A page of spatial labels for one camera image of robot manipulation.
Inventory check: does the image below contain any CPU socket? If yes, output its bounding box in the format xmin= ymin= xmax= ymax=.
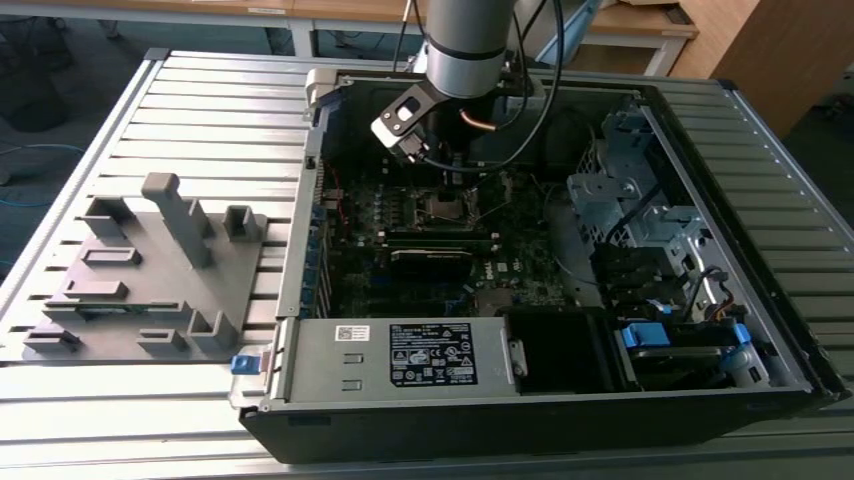
xmin=411 ymin=187 xmax=483 ymax=231

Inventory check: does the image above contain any white-clipped RAM slot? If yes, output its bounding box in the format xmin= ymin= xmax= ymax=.
xmin=380 ymin=227 xmax=503 ymax=240
xmin=384 ymin=238 xmax=506 ymax=254

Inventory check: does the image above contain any silver drive cage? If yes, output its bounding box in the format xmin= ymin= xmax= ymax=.
xmin=565 ymin=94 xmax=726 ymax=307

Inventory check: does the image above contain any green motherboard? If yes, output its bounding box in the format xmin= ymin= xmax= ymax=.
xmin=318 ymin=167 xmax=587 ymax=319

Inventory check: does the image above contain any black graphics card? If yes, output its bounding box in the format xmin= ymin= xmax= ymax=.
xmin=386 ymin=247 xmax=476 ymax=290

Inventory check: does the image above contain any silver chipset heatsink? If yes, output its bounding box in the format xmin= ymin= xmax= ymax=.
xmin=474 ymin=288 xmax=516 ymax=312

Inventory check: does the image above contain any hard disk in blue carrier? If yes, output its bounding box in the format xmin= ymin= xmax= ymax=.
xmin=617 ymin=319 xmax=759 ymax=392

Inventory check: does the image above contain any silver power supply unit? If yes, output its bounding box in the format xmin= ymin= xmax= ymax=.
xmin=283 ymin=315 xmax=530 ymax=402

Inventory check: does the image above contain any wooden cabinet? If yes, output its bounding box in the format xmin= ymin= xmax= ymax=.
xmin=670 ymin=0 xmax=854 ymax=137

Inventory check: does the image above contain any grey parts rack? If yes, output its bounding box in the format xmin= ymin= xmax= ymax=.
xmin=19 ymin=172 xmax=272 ymax=364

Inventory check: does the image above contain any black PC case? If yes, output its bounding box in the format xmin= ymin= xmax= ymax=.
xmin=238 ymin=67 xmax=853 ymax=464

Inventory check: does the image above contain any green RAM stick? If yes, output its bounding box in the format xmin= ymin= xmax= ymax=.
xmin=73 ymin=304 xmax=148 ymax=318

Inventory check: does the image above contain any black office chair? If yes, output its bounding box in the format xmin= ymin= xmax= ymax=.
xmin=0 ymin=14 xmax=76 ymax=134

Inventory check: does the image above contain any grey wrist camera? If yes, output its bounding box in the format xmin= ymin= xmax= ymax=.
xmin=370 ymin=82 xmax=447 ymax=164

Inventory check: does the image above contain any thick black cable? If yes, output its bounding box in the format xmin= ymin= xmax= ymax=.
xmin=538 ymin=105 xmax=599 ymax=177

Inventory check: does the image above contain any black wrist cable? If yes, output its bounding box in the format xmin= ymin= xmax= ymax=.
xmin=426 ymin=0 xmax=566 ymax=174
xmin=510 ymin=0 xmax=535 ymax=134

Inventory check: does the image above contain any black drive cable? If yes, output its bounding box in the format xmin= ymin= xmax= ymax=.
xmin=599 ymin=180 xmax=667 ymax=257

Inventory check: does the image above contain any wooden desk white frame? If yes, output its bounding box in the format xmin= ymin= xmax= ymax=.
xmin=0 ymin=0 xmax=315 ymax=59
xmin=292 ymin=0 xmax=701 ymax=77

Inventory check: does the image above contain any black looped cable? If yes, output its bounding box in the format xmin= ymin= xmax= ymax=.
xmin=685 ymin=266 xmax=729 ymax=314

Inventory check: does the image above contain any coloured wire bundle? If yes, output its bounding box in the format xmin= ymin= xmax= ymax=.
xmin=703 ymin=292 xmax=746 ymax=324

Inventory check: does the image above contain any blue floor cable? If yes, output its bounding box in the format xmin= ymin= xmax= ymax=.
xmin=0 ymin=142 xmax=89 ymax=209

